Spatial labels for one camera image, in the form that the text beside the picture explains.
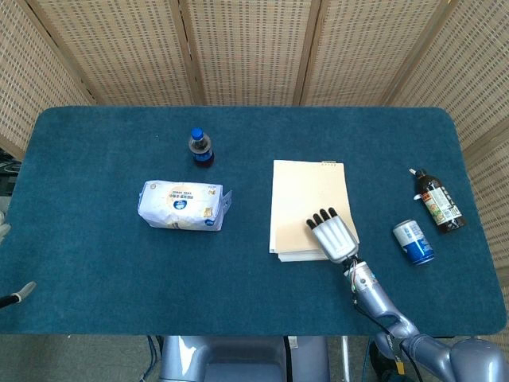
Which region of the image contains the white blue tissue pack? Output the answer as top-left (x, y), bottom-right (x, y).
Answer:
top-left (137, 179), bottom-right (233, 232)

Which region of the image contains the dark soy sauce bottle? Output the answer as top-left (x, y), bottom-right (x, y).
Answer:
top-left (408, 168), bottom-right (468, 235)

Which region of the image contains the teal carpet table cloth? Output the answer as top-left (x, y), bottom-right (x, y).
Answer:
top-left (0, 105), bottom-right (508, 337)

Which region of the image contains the blue cable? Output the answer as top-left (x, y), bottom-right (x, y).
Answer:
top-left (142, 336), bottom-right (161, 382)

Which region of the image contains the cream manila folder stack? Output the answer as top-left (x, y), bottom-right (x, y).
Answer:
top-left (269, 159), bottom-right (361, 263)

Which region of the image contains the grey blue robot torso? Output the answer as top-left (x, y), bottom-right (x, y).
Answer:
top-left (158, 335), bottom-right (331, 382)

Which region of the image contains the woven rattan folding screen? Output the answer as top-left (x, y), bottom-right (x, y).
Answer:
top-left (0, 0), bottom-right (509, 345)

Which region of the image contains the cola bottle blue cap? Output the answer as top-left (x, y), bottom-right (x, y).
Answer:
top-left (188, 127), bottom-right (216, 169)

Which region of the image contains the metal table leg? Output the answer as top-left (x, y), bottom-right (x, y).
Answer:
top-left (340, 336), bottom-right (353, 382)

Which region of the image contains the blue white drink can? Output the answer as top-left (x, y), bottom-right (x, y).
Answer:
top-left (393, 220), bottom-right (436, 267)

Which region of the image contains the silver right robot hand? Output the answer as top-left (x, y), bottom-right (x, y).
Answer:
top-left (305, 206), bottom-right (361, 265)

